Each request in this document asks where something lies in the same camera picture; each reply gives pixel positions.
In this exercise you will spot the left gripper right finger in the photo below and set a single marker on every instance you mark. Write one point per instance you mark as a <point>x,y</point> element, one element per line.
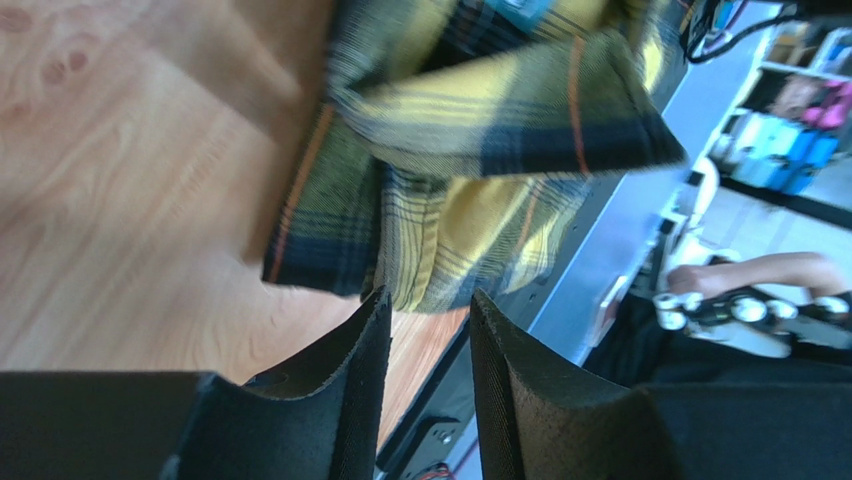
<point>541,417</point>

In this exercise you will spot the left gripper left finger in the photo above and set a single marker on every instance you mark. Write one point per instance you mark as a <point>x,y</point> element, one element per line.
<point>314,416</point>

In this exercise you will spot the yellow plaid long sleeve shirt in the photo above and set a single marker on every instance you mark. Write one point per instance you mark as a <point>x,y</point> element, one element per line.
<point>457,140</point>

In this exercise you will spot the person forearm in background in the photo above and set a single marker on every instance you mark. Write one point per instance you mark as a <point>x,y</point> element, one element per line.
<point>811,271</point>

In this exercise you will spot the background shelf with items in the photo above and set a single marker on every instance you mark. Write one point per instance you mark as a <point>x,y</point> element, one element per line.
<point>786,139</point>

